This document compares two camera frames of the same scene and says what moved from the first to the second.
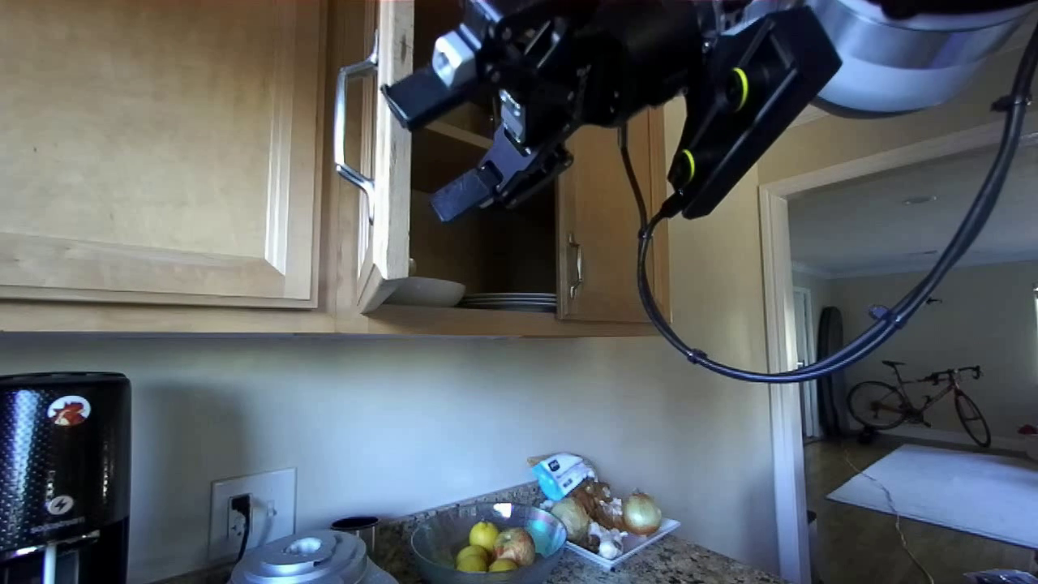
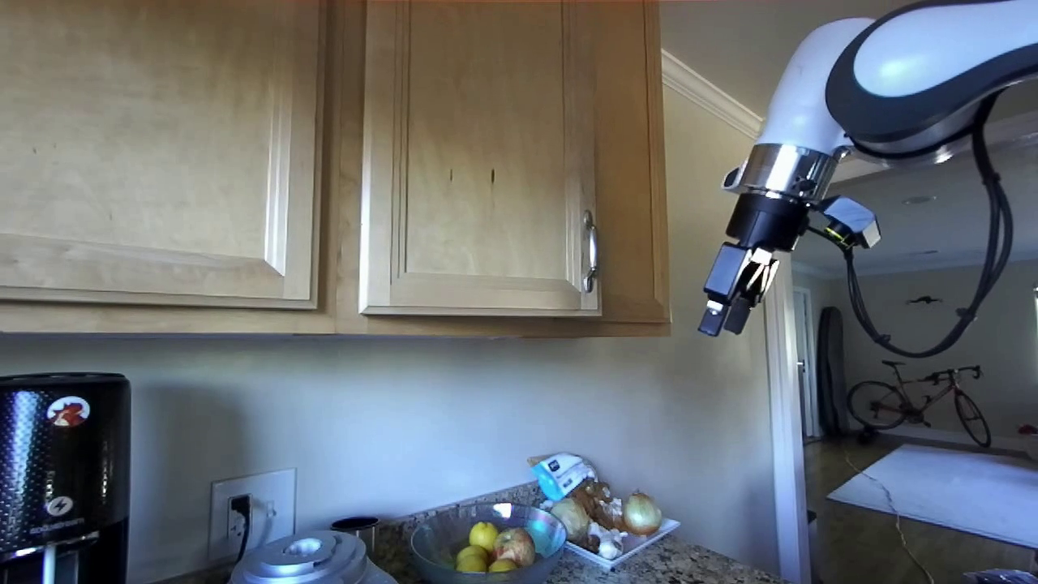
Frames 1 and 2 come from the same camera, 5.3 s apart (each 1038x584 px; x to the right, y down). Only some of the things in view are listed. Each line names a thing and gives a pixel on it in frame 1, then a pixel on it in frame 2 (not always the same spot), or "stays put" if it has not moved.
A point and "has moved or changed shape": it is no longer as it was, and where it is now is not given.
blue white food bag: x=564 y=476 stays put
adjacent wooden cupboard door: x=162 y=152 stays put
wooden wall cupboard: x=235 y=166 stays put
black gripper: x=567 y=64 to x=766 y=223
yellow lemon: x=485 y=532 stays put
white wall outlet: x=269 y=511 stays put
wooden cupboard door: x=392 y=158 has moved or changed shape
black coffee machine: x=66 y=476 stays put
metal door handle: x=342 y=122 to x=588 y=250
